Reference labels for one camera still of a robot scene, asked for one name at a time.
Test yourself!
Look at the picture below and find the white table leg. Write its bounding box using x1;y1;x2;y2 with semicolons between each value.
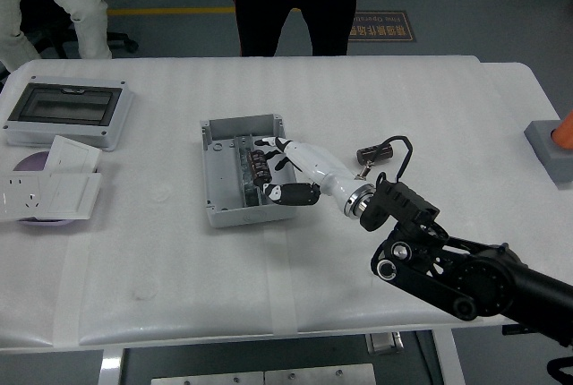
431;328;466;385
98;347;130;385

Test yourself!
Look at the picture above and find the white switch panel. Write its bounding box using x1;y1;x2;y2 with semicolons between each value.
43;134;102;175
38;172;104;221

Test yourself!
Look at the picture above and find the purple round plate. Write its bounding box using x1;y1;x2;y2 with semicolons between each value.
12;150;77;228

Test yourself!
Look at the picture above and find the orange cone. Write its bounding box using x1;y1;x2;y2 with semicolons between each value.
550;109;573;151

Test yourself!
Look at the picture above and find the grey enclosure with dark window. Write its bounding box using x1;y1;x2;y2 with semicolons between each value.
2;74;135;152

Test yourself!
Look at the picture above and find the black cylindrical battery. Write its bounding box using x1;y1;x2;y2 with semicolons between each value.
355;143;396;167
250;147;275;188

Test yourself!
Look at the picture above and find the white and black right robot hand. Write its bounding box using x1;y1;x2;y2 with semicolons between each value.
253;135;366;208

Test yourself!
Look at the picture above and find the open grey junction box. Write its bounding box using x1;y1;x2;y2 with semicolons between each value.
199;112;304;229

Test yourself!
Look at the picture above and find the grey block base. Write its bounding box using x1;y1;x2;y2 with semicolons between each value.
523;119;573;191

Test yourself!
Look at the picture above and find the white foam mat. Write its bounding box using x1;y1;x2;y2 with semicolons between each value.
0;54;563;353

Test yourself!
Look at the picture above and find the yellow floor tape line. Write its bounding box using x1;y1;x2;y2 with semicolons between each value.
107;5;237;17

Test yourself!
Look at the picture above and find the seated person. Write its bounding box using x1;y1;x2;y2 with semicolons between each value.
0;0;114;73

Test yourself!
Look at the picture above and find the white wall socket panel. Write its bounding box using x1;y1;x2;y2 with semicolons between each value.
0;171;47;224

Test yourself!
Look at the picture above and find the brown floor sign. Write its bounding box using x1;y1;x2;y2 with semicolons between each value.
347;10;418;44

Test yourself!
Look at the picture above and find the grey metal plate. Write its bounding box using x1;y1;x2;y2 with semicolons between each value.
150;371;266;385
263;363;378;385

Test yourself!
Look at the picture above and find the black office chair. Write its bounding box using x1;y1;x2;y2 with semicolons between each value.
19;0;141;58

